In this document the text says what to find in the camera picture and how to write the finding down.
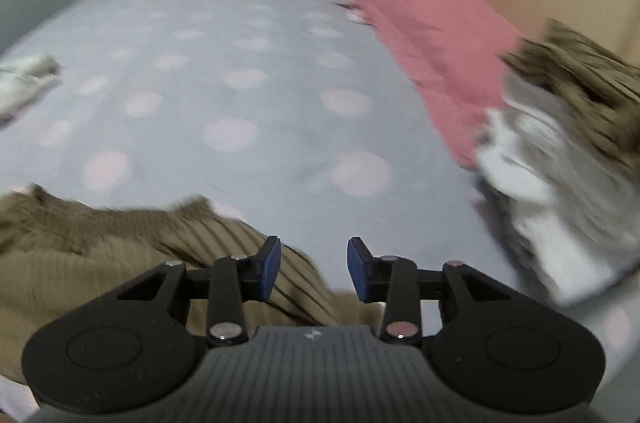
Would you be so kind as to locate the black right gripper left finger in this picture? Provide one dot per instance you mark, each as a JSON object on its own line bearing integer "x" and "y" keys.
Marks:
{"x": 140, "y": 342}

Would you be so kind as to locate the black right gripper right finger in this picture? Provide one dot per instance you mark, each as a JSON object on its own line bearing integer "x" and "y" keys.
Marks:
{"x": 488, "y": 343}

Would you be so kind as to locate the brown striped garment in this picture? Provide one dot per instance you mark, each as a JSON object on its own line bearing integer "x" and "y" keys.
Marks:
{"x": 57, "y": 255}

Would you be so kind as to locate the stack of folded clothes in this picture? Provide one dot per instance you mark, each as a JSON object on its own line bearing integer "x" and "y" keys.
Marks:
{"x": 563, "y": 156}

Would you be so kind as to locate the polka dot bed sheet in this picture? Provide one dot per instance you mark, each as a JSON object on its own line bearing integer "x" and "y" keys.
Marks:
{"x": 292, "y": 116}

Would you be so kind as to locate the white crumpled garment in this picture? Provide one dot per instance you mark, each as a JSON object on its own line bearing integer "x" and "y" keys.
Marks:
{"x": 24, "y": 81}

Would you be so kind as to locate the pink blanket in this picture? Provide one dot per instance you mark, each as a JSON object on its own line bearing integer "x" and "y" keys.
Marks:
{"x": 451, "y": 50}

